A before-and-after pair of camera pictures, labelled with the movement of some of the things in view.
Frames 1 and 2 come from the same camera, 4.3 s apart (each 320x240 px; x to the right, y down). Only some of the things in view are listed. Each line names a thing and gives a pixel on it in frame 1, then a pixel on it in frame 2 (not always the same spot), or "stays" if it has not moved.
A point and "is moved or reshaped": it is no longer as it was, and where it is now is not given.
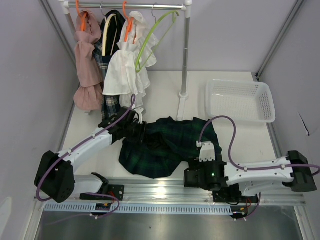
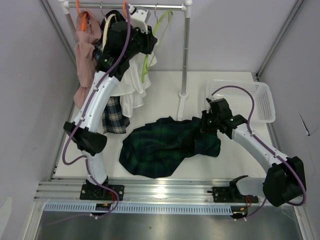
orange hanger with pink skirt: (82, 18) stays
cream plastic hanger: (106, 20) stays
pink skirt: (88, 96) stays
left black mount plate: (116, 190) stays
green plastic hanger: (174, 14) is moved or reshaped
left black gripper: (141, 129) to (150, 40)
